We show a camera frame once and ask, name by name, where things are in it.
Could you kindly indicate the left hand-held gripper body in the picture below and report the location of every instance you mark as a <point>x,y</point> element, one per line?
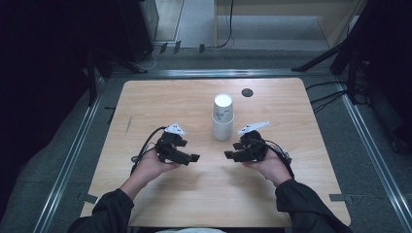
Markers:
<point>166,147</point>

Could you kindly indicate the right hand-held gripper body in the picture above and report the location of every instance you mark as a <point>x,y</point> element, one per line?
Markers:
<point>254,147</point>

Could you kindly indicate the plain white paper cup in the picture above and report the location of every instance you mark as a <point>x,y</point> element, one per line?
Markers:
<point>223,131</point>

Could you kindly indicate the person's left hand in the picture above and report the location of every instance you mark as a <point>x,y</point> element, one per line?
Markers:
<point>152,168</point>

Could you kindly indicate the person's right hand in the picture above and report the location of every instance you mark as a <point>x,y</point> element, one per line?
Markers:
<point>272,166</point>

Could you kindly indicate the black round table grommet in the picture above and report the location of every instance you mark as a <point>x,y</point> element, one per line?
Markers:
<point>247,92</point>

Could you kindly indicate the black tape strip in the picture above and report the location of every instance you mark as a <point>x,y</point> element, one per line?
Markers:
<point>111,116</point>

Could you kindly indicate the person's white garment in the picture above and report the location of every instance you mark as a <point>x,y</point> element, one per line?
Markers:
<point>191,231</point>

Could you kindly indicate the grey tape strip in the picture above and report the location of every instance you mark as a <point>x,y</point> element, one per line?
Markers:
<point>88,198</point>
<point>338,197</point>

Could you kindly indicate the black floor clip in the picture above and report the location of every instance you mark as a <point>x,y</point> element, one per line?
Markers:
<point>177,47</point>
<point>163,47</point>
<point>201,48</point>

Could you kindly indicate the black metal stand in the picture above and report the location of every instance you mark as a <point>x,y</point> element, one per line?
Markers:
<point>91,81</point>

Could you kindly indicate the black tripod stand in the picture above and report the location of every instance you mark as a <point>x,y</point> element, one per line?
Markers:
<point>324,57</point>

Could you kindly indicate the black cabinet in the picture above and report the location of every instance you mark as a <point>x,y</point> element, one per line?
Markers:
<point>136,26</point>

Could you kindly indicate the pale wooden furniture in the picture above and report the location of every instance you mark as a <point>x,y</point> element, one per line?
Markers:
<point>275,9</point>

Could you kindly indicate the dark curtain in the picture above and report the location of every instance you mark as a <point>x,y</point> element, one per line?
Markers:
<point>395,48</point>
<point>32,81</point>

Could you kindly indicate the aluminium floor rail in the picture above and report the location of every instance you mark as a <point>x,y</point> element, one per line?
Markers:
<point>63,181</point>
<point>375,161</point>
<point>220,73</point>

